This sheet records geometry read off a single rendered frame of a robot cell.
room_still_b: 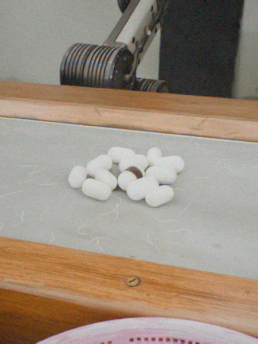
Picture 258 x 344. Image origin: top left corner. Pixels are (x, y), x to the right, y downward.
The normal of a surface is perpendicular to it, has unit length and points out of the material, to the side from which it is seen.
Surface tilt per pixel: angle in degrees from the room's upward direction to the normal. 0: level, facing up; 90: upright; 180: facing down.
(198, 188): 0
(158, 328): 75
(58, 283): 0
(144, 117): 45
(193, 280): 0
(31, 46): 90
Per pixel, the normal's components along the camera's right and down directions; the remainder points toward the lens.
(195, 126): -0.18, -0.29
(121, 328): 0.15, 0.22
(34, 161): 0.00, -0.88
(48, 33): -0.27, 0.46
